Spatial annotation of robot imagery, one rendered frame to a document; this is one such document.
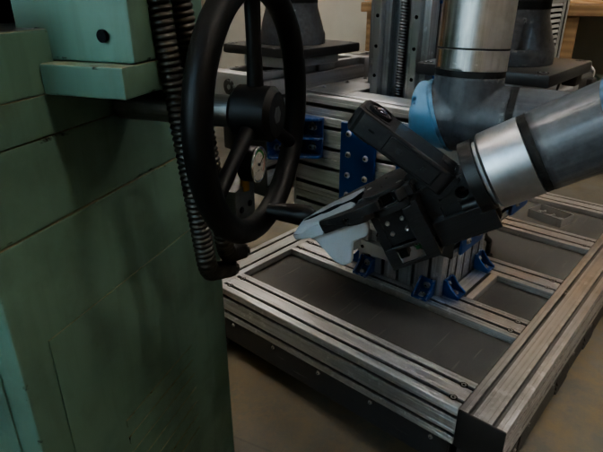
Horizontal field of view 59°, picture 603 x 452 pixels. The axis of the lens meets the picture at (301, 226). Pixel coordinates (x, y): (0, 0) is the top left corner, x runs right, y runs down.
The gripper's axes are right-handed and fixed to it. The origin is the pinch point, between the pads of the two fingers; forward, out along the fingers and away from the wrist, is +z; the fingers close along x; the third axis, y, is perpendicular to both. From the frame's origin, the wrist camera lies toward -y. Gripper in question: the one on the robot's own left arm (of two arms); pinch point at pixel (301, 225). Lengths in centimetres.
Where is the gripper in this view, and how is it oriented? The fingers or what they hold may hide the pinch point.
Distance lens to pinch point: 58.9
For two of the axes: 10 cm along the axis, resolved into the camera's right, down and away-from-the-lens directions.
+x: 3.2, -3.9, 8.6
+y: 4.7, 8.5, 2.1
